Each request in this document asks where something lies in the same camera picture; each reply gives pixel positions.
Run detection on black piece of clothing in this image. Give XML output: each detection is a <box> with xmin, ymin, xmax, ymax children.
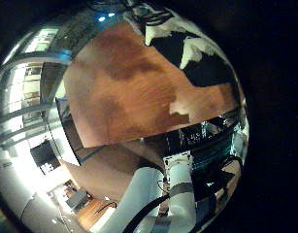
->
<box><xmin>149</xmin><ymin>30</ymin><xmax>239</xmax><ymax>89</ymax></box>

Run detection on black monitor screen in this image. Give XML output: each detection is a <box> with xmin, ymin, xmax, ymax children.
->
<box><xmin>29</xmin><ymin>140</ymin><xmax>61</xmax><ymax>175</ymax></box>

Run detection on wooden desk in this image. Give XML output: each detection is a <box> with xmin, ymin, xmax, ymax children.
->
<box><xmin>75</xmin><ymin>197</ymin><xmax>118</xmax><ymax>231</ymax></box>

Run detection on black control box green lights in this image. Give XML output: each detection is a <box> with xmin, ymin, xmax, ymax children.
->
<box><xmin>162</xmin><ymin>111</ymin><xmax>242</xmax><ymax>171</ymax></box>

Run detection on black cable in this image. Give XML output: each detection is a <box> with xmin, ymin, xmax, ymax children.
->
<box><xmin>121</xmin><ymin>193</ymin><xmax>171</xmax><ymax>233</ymax></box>

